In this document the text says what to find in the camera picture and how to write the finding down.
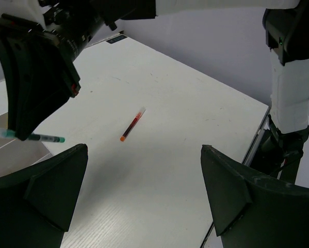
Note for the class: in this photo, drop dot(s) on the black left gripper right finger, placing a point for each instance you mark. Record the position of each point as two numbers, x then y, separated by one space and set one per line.
252 209

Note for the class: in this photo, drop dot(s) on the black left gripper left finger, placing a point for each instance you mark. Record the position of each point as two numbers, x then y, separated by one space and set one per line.
37 203

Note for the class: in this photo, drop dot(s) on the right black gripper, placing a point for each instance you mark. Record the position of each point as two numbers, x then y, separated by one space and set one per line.
37 62

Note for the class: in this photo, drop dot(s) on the green gel pen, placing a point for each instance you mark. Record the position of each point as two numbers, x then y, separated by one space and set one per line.
9 134

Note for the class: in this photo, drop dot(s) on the red pen orange cap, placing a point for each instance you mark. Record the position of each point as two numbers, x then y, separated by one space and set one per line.
132 124

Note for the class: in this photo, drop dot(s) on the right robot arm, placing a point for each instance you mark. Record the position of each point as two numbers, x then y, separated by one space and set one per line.
146 152

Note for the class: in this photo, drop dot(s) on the right white divided organizer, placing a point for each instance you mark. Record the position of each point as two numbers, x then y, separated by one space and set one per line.
16 155

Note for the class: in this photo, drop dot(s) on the dark corner label right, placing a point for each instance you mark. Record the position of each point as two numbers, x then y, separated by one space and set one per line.
116 39

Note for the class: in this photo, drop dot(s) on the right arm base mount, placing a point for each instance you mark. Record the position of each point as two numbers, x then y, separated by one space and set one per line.
283 152

